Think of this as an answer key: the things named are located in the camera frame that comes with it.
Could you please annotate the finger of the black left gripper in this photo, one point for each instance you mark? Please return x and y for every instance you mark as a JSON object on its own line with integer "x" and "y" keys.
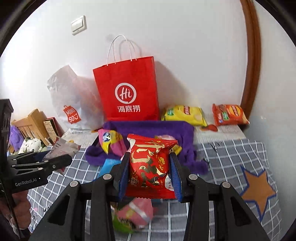
{"x": 30, "y": 168}
{"x": 27, "y": 157}

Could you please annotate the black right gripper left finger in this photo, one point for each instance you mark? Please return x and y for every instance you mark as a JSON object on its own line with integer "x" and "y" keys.
{"x": 65, "y": 220}

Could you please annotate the white label snack packet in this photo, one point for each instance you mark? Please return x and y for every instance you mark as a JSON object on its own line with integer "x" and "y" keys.
{"x": 61, "y": 154}

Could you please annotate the pink yellow chip bag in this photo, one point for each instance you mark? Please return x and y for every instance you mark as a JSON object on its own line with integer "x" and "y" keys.
{"x": 112, "y": 142}

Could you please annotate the red gold snack bag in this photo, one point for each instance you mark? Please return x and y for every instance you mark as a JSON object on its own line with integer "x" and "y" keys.
{"x": 149, "y": 168}

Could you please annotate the person's left hand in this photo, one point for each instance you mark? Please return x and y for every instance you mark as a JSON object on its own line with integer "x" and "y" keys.
{"x": 21, "y": 210}

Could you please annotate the wooden chair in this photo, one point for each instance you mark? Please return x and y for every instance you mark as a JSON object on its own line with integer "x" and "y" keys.
{"x": 33, "y": 126}

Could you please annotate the patterned brown box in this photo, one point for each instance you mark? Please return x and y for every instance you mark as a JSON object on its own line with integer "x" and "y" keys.
{"x": 53, "y": 129}

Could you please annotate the blue tissue pack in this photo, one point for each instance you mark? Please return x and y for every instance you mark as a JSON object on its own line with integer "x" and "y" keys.
{"x": 107, "y": 167}

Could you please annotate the grey checked tablecloth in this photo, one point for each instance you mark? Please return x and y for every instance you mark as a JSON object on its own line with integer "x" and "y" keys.
{"x": 229, "y": 161}

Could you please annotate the green snack bag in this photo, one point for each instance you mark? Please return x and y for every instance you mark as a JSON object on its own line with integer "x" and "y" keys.
{"x": 120, "y": 225}

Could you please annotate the purple towel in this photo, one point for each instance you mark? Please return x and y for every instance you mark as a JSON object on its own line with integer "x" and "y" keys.
{"x": 181, "y": 131}

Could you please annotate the pink candy packet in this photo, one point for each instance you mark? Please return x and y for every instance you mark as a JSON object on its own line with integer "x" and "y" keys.
{"x": 139, "y": 211}

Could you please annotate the white Miniso plastic bag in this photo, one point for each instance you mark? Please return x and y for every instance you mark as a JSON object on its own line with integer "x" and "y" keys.
{"x": 76, "y": 100}

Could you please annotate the orange chips bag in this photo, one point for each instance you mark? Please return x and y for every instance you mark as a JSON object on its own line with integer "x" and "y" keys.
{"x": 229, "y": 114}

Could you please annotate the red Haidilao paper bag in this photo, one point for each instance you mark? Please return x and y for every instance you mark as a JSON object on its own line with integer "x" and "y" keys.
{"x": 128, "y": 89}

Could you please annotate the yellow chips bag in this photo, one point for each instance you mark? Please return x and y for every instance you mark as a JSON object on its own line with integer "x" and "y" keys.
{"x": 189, "y": 114}

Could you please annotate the brown wooden door frame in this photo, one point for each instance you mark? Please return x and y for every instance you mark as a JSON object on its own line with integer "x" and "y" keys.
{"x": 253, "y": 56}

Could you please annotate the white wall switch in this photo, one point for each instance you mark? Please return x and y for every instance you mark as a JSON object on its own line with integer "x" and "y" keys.
{"x": 78, "y": 25}

